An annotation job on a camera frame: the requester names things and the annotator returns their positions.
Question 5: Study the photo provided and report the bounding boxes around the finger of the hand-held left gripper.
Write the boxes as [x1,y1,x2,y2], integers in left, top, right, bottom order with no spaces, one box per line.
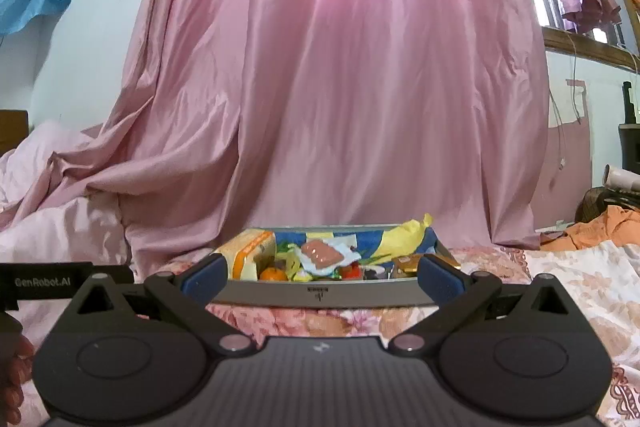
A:
[92,264,135,288]

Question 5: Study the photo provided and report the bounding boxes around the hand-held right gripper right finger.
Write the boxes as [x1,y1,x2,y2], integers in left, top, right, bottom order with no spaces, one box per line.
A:
[387,252,582,356]

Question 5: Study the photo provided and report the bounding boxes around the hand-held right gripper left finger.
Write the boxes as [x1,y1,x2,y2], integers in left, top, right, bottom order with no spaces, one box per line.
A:
[64,251,258,356]

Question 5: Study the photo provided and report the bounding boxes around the small golden yellow packet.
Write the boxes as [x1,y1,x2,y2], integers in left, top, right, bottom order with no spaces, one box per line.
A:
[391,256,426,279]

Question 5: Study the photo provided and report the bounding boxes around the large yellow white cracker packet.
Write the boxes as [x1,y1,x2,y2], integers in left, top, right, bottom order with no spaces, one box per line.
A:
[213,229,278,281]

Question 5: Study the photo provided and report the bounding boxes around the grey rectangular box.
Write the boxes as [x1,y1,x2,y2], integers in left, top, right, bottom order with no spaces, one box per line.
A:
[212,222,464,308]

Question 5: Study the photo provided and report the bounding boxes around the person's left hand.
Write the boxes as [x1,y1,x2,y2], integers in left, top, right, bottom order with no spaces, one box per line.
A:
[0,318,36,414]

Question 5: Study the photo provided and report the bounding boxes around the white duvet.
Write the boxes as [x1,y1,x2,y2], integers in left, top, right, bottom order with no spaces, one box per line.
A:
[0,119,134,348]

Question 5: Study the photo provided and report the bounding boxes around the floral bedsheet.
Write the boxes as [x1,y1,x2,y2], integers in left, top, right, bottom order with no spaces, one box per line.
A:
[20,239,640,427]

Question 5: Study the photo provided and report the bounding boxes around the brown wooden headboard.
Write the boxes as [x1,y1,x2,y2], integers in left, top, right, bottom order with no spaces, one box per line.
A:
[0,109,29,158]

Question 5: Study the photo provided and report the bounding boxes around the orange cloth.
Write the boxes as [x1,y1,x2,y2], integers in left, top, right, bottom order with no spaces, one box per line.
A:
[540,204,640,253]

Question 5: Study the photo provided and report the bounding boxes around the dark brown bag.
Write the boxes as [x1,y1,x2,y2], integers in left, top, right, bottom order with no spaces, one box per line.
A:
[575,187,627,223]

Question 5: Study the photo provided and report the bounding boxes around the rolled white paper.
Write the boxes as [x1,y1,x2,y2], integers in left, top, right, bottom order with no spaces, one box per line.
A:
[603,164,640,193]

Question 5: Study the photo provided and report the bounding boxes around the pink curtain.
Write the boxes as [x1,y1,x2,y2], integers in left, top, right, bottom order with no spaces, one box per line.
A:
[0,0,551,281]

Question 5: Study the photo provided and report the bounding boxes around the black appliance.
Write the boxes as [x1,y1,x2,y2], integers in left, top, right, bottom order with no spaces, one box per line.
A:
[617,82,640,180]

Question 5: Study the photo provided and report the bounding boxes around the wooden window frame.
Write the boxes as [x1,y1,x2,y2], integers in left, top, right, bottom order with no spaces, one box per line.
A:
[542,26,640,70]

